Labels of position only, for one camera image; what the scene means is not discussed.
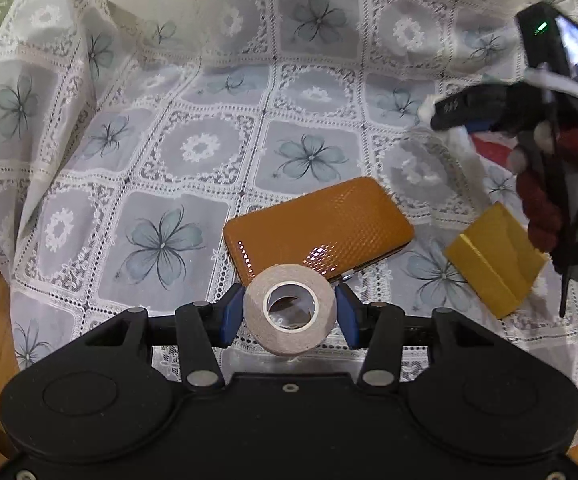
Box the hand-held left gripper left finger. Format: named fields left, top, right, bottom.
left=84, top=284, right=246, bottom=392

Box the white fluffy plush toy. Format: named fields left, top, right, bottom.
left=415, top=91, right=476, bottom=173

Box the white floral lace cloth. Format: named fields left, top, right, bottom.
left=0, top=0, right=578, bottom=448

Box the beige tape roll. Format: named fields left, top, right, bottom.
left=242, top=264, right=338, bottom=359

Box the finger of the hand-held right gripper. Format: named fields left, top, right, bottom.
left=429, top=85, right=513, bottom=134

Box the red and teal box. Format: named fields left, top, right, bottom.
left=470, top=134, right=520, bottom=172

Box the white cable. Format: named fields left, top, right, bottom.
left=524, top=70, right=578, bottom=113

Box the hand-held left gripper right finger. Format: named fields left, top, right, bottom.
left=335, top=284, right=496, bottom=391

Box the person's right hand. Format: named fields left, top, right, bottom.
left=510, top=126, right=556, bottom=170

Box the brown leather wallet case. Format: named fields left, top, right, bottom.
left=222, top=176, right=415, bottom=287

